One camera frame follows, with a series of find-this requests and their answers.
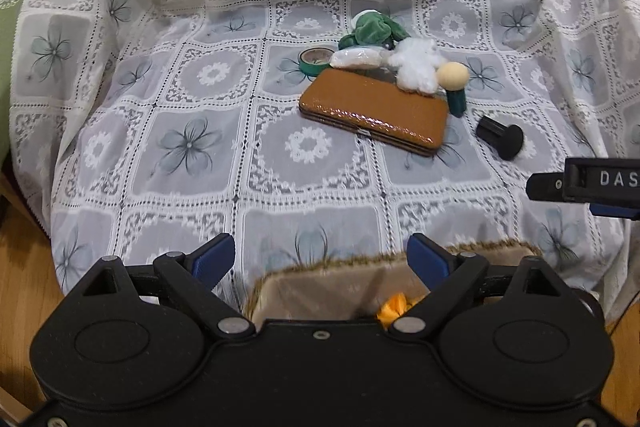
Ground white fluffy plush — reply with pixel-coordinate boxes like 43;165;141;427
387;38;443;95

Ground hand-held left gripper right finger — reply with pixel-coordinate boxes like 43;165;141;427
387;233;568;340

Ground white lace floral cloth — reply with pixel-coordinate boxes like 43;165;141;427
10;0;640;323

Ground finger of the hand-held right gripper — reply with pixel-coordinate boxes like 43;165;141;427
589;203;640;222

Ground beige sponge with green handle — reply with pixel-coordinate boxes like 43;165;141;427
436;62;471;118

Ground green printed bag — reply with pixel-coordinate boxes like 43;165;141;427
0;0;61;162

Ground white oval powder puff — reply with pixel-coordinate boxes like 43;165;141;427
329;48;390;70

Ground brown leather case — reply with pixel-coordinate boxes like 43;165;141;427
298;68;449;158

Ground woven basket with fabric lining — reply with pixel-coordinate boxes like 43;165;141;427
244;239;606;325

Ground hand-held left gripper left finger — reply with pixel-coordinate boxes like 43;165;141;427
77;233;256;340

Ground green velvet scrunchie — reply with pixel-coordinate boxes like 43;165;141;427
338;9;407;52

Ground orange satin pouch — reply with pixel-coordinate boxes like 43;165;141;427
376;292;426;328

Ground green patterned tape roll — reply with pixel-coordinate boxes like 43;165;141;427
299;48;337;81

